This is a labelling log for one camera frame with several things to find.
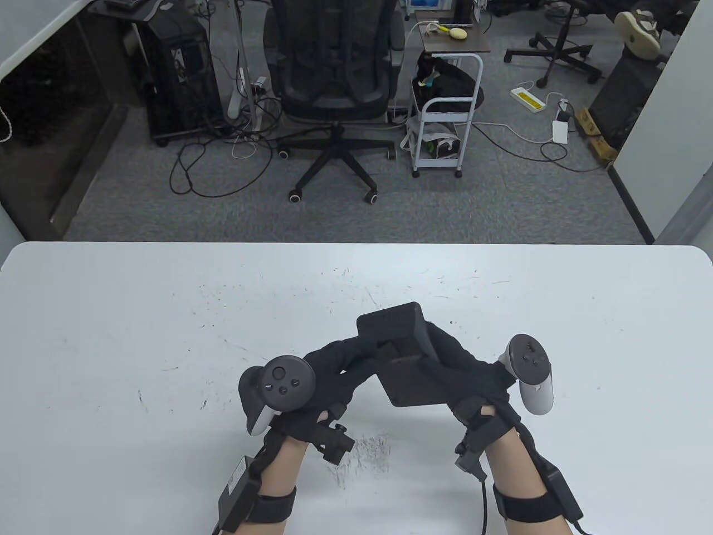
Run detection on person's left hand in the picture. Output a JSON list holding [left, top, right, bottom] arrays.
[[267, 334, 385, 447]]

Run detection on person's right hand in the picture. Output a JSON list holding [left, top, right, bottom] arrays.
[[418, 323, 522, 441]]

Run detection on black calculator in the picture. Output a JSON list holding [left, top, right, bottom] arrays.
[[356, 302, 441, 407]]

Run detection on person's left forearm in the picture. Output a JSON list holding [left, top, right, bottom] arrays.
[[251, 440, 310, 535]]

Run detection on person's right forearm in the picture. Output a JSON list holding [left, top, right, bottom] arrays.
[[482, 429, 558, 535]]

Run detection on black white hand controller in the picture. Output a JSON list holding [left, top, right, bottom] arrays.
[[238, 356, 316, 437], [504, 333, 555, 416]]

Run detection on plain black sensor box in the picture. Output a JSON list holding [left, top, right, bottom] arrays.
[[538, 465, 584, 522]]

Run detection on black box with white label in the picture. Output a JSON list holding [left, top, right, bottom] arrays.
[[214, 454, 262, 533]]

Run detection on white black bag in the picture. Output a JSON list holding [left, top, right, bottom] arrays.
[[406, 117, 463, 159]]

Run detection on white yellow power strip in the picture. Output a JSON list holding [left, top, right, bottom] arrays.
[[510, 84, 549, 114]]

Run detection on plain white power strip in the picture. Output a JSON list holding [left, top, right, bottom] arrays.
[[227, 67, 250, 120]]

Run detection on black mesh office chair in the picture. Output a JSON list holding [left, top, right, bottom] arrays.
[[262, 0, 407, 204]]

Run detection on black partition panel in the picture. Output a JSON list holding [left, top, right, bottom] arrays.
[[590, 53, 666, 151]]

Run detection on black computer tower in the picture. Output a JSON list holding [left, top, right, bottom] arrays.
[[136, 8, 223, 147]]

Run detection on black swivel chair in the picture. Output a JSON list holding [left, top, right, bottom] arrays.
[[504, 0, 603, 89]]

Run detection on white cart with wooden top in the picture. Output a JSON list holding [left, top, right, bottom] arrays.
[[409, 21, 492, 179]]

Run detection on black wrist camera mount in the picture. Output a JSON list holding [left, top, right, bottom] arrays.
[[315, 421, 356, 464], [454, 435, 488, 481]]

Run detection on black cable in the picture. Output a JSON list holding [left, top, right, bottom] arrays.
[[479, 479, 494, 535]]

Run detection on black forearm strap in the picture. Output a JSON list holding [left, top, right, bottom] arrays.
[[251, 487, 297, 524], [493, 484, 563, 522]]

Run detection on bundle of black floor cables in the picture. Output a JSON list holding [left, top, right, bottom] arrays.
[[170, 95, 279, 198]]

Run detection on white metal frame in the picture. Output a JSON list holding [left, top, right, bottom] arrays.
[[235, 0, 263, 132]]

